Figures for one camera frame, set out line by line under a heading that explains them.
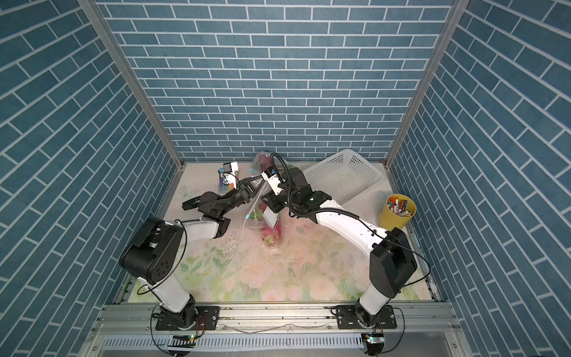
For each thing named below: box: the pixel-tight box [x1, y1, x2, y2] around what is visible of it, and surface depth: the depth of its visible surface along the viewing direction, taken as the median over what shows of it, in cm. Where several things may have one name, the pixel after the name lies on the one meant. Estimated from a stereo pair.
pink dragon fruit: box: [260, 222, 282, 247], surface depth 86 cm
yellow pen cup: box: [379, 193, 418, 231], surface depth 91 cm
